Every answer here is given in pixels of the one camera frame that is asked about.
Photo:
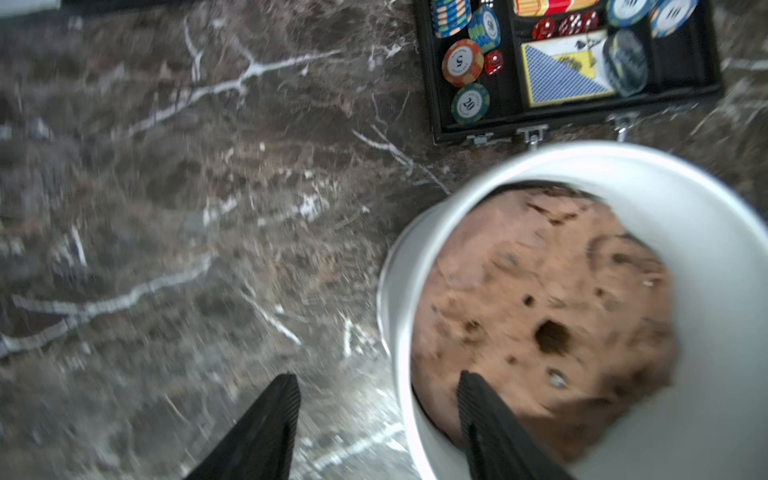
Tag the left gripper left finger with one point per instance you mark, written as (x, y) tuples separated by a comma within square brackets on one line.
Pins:
[(260, 445)]

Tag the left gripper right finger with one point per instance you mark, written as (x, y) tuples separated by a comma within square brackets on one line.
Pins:
[(497, 445)]

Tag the white ceramic flower pot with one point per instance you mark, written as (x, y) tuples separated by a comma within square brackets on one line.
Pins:
[(712, 422)]

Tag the brown clay soil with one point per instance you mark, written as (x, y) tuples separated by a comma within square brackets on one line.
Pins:
[(550, 299)]

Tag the green poker chip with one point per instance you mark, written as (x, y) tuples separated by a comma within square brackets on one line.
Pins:
[(470, 104)]

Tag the black poker chip case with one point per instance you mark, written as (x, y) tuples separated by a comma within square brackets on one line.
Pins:
[(661, 57)]

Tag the playing card deck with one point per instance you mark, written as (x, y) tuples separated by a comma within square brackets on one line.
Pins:
[(566, 69)]

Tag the red die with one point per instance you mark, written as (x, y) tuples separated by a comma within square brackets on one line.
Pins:
[(494, 62)]

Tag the red orange poker chip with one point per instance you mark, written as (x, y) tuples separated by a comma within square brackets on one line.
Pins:
[(463, 63)]

